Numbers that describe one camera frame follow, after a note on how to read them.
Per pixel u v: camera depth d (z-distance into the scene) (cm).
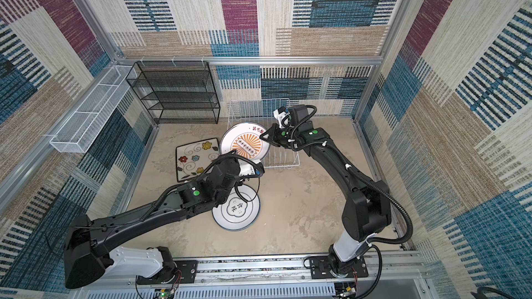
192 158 100
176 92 109
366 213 44
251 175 64
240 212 85
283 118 75
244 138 81
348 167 49
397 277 74
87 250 39
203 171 60
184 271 73
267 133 78
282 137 70
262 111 119
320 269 73
